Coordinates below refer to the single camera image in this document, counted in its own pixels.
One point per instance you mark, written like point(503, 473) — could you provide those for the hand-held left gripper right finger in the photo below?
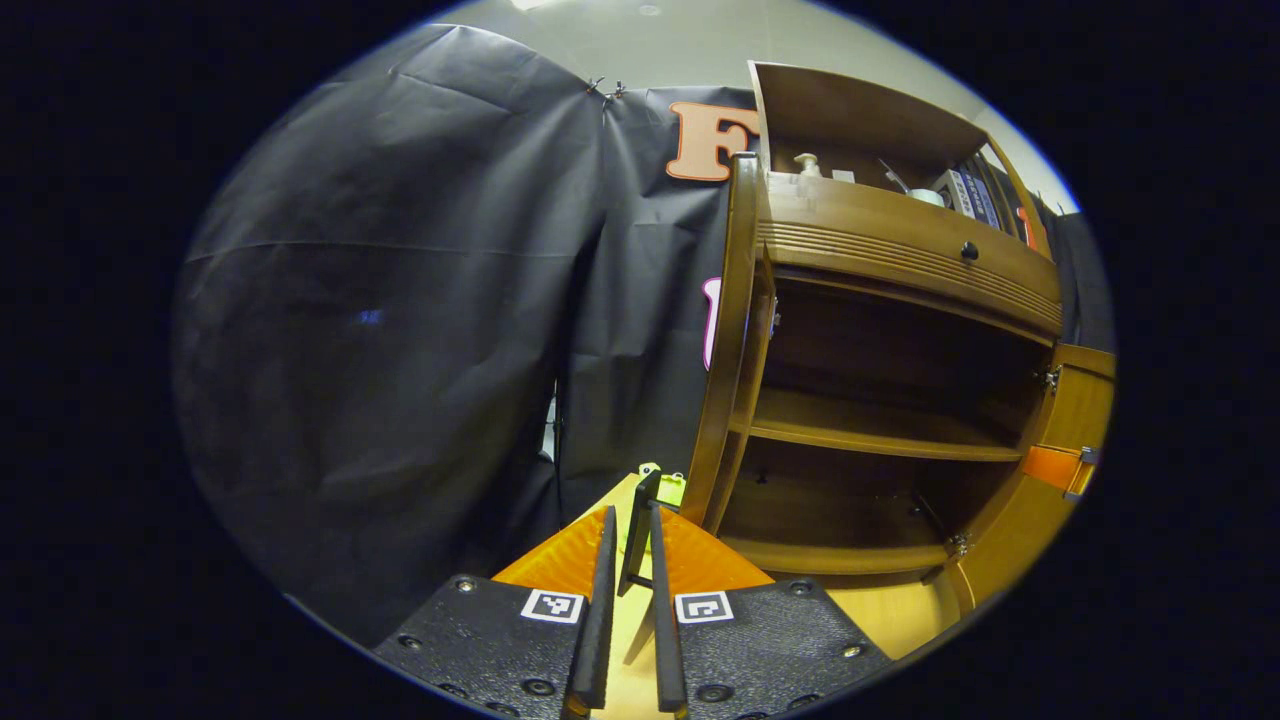
point(667, 650)

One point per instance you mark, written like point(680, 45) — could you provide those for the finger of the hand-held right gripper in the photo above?
point(1050, 467)

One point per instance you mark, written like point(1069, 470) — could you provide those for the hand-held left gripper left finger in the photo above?
point(598, 640)

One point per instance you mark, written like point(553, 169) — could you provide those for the wooden double-door shoe cabinet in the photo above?
point(880, 250)

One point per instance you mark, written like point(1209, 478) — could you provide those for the wooden inner cabinet shelf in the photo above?
point(880, 425)

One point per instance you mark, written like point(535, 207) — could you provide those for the wooden cabinet drawer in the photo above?
point(880, 240)

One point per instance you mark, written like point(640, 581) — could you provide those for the black round drawer knob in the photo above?
point(968, 251)

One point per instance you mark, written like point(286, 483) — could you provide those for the light blue book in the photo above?
point(993, 205)

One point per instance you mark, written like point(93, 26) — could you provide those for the dark blue book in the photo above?
point(978, 198)

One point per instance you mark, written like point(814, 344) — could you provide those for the white book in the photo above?
point(952, 190)

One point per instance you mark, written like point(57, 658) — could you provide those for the white round cup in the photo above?
point(926, 197)

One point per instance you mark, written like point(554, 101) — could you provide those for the pale item in cup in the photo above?
point(893, 176)

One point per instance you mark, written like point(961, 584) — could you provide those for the white pump bottle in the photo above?
point(807, 166)

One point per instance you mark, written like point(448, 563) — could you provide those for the black backdrop cloth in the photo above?
point(400, 300)

